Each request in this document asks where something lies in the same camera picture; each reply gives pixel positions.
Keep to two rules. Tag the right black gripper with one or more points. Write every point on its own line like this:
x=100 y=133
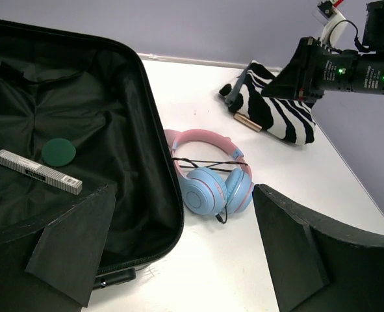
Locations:
x=313 y=69

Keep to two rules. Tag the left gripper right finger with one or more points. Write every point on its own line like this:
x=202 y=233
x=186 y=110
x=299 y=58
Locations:
x=317 y=263

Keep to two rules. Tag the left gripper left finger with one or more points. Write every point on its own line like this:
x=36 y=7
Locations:
x=49 y=262

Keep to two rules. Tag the zebra print pouch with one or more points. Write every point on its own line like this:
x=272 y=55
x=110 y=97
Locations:
x=288 y=120

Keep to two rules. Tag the gold lipstick tube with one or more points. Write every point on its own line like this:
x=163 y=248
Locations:
x=247 y=122

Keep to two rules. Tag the grey checkered long box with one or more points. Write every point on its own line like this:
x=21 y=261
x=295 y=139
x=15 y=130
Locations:
x=40 y=172

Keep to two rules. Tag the green round disc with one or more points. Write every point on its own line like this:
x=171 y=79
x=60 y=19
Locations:
x=58 y=152

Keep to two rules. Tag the pink and blue cat-ear headphones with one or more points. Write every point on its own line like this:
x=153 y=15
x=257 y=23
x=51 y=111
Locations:
x=203 y=190

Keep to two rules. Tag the black hard-shell suitcase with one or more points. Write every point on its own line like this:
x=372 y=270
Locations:
x=77 y=115

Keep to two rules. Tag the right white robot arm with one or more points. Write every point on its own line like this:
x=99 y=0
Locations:
x=369 y=74

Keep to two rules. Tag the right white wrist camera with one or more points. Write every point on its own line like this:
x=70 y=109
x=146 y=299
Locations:
x=329 y=15

